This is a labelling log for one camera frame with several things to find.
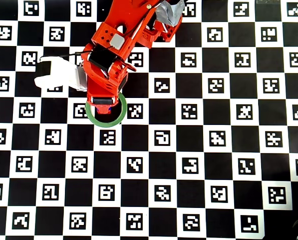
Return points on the red gripper black motor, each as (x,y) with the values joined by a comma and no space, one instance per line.
(102,101)

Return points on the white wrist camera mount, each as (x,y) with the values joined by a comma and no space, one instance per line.
(59,75)

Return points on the red cube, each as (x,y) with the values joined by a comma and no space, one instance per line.
(105,113)

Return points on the black white marker checkerboard mat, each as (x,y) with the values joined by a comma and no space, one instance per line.
(163,165)

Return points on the red robot arm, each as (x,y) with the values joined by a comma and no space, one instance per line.
(128,15)

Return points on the grey duct tape wad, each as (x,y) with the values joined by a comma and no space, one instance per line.
(170,12)

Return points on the grey square pad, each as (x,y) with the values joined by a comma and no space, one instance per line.
(117,41)

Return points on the blue cube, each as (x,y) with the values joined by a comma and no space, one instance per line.
(110,109)

